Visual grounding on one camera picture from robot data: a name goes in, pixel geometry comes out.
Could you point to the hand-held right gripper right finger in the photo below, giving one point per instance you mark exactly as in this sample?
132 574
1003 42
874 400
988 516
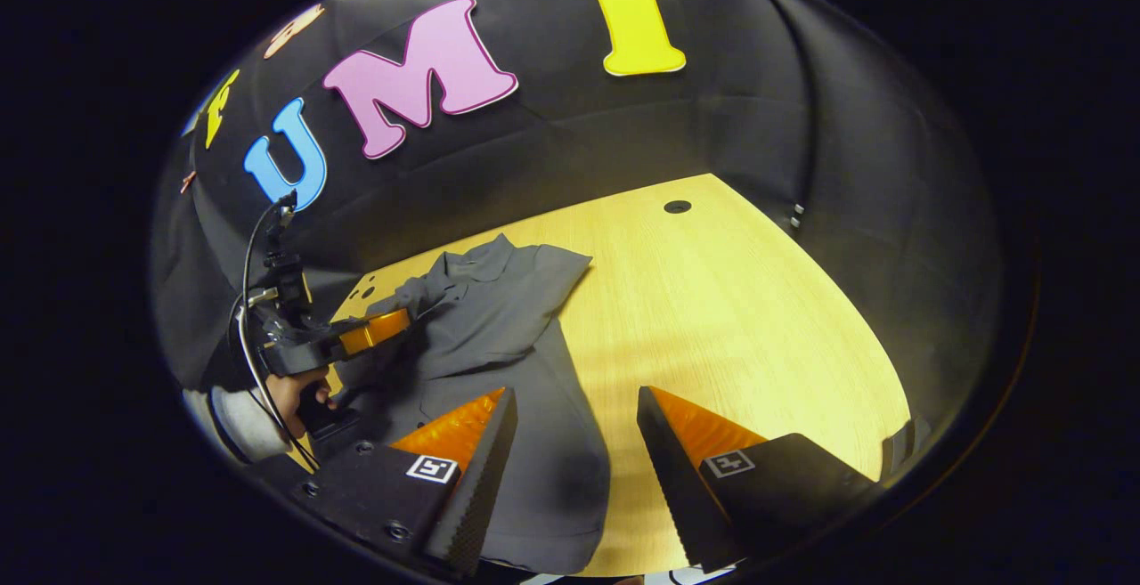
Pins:
672 487

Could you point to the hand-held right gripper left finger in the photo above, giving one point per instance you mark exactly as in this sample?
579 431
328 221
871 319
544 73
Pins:
481 487

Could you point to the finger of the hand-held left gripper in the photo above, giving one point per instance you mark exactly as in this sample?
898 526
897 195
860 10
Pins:
374 333

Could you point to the grey shirt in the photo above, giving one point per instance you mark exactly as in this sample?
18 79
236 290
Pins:
499 318

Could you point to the orange clip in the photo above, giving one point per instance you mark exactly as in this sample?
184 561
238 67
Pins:
187 181

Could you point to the black backdrop cloth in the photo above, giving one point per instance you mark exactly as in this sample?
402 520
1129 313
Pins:
712 122

